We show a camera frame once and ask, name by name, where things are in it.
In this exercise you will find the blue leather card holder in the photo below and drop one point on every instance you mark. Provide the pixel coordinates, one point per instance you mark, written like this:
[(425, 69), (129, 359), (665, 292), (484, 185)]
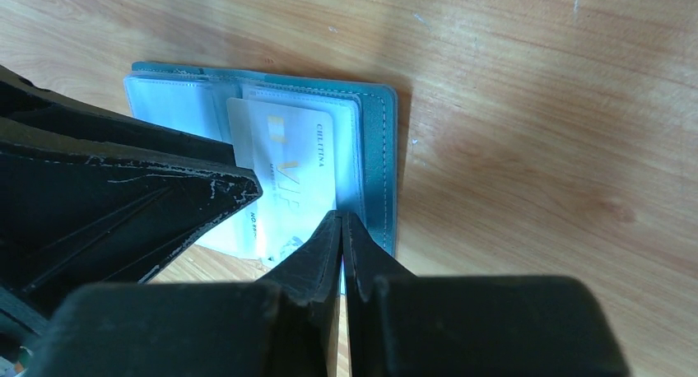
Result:
[(365, 137)]

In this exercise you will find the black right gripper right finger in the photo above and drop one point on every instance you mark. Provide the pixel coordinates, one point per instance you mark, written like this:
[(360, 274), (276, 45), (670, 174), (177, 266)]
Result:
[(401, 324)]

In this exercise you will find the white card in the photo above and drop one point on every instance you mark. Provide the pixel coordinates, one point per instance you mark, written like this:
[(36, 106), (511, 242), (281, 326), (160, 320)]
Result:
[(290, 150)]

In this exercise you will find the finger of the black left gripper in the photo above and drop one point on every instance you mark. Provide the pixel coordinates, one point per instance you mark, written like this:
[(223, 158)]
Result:
[(23, 102), (76, 212)]

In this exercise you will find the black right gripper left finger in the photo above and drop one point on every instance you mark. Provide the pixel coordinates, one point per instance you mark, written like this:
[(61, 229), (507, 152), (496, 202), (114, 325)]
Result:
[(283, 324)]

